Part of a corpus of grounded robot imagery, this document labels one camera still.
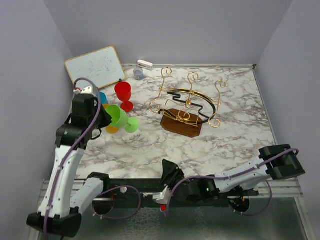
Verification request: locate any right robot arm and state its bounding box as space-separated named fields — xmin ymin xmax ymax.
xmin=152 ymin=144 xmax=306 ymax=205

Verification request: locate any blue wine glass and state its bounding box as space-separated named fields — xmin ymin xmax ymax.
xmin=99 ymin=91 xmax=109 ymax=105

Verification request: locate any brown wooden rack base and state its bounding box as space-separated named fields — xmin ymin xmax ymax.
xmin=160 ymin=108 xmax=203 ymax=138

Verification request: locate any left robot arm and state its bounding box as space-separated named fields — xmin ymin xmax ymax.
xmin=26 ymin=93 xmax=112 ymax=238

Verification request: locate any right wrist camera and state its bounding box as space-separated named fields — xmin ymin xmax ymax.
xmin=152 ymin=186 xmax=171 ymax=212

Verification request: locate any green wine glass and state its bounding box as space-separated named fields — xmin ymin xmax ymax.
xmin=105 ymin=105 xmax=140 ymax=133

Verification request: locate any yellow framed whiteboard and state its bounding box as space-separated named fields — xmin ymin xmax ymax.
xmin=64 ymin=46 xmax=126 ymax=89

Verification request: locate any orange wine glass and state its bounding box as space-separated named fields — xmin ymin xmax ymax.
xmin=102 ymin=104 xmax=120 ymax=134

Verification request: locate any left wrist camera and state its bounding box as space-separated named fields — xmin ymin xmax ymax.
xmin=73 ymin=85 xmax=97 ymax=96

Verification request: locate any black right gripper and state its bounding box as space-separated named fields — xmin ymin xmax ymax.
xmin=159 ymin=158 xmax=191 ymax=195

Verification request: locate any gold wire glass rack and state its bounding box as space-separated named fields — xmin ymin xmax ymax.
xmin=148 ymin=66 xmax=227 ymax=129

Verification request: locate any black mounting rail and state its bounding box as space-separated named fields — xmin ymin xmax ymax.
xmin=89 ymin=172 xmax=259 ymax=214

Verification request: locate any red wine glass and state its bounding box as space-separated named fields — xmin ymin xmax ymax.
xmin=114 ymin=81 xmax=134 ymax=113

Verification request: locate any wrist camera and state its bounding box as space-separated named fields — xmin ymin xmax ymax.
xmin=73 ymin=85 xmax=97 ymax=96
xmin=152 ymin=186 xmax=171 ymax=212

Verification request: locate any clear jar of clips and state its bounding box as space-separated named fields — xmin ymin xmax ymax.
xmin=133 ymin=67 xmax=145 ymax=81

